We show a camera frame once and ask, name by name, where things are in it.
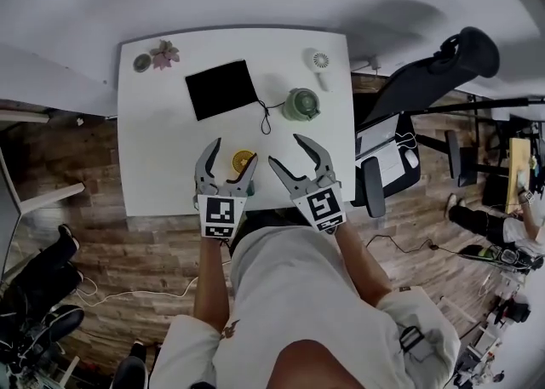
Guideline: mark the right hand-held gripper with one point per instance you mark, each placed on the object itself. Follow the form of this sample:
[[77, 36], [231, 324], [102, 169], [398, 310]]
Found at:
[[323, 206]]

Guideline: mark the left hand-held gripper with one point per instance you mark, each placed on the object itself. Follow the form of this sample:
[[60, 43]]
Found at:
[[219, 213]]

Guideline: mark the yellow handheld fan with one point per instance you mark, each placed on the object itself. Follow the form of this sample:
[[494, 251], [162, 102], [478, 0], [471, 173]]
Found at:
[[242, 159]]

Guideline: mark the person's right forearm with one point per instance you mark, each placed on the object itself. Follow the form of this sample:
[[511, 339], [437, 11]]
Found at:
[[362, 264]]

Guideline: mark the person's left forearm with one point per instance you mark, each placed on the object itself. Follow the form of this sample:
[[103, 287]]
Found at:
[[213, 281]]

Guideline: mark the white handheld fan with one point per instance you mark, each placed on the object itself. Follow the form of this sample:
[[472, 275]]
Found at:
[[320, 59]]

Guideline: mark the person's black shorts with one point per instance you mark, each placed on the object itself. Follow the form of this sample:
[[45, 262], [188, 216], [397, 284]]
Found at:
[[264, 219]]

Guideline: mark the green lidded mug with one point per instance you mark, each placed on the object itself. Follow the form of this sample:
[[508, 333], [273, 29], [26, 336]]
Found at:
[[301, 104]]

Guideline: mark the silver laptop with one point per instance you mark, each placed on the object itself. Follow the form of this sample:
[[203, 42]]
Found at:
[[381, 144]]

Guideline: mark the white computer mouse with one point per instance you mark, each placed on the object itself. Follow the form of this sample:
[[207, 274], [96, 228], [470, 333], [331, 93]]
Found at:
[[411, 158]]

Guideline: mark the white power adapter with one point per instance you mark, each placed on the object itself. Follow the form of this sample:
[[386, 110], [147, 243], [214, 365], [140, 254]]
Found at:
[[374, 63]]

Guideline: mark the pink artificial flower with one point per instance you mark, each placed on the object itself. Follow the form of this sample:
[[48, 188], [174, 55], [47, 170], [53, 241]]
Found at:
[[165, 54]]

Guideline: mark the person's white shirt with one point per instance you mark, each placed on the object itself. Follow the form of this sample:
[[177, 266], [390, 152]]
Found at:
[[298, 302]]

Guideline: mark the round green tin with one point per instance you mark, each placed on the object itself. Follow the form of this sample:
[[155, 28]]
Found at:
[[142, 63]]

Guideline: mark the black mesh office chair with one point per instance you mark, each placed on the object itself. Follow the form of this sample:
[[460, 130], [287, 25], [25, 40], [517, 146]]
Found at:
[[426, 76]]

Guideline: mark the white table leg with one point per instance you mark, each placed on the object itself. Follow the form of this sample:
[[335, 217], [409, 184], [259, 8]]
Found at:
[[51, 198]]

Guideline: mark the person's face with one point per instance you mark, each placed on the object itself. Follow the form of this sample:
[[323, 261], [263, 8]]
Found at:
[[340, 366]]

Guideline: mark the light wooden board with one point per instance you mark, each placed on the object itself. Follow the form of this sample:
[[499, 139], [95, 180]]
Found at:
[[519, 174]]

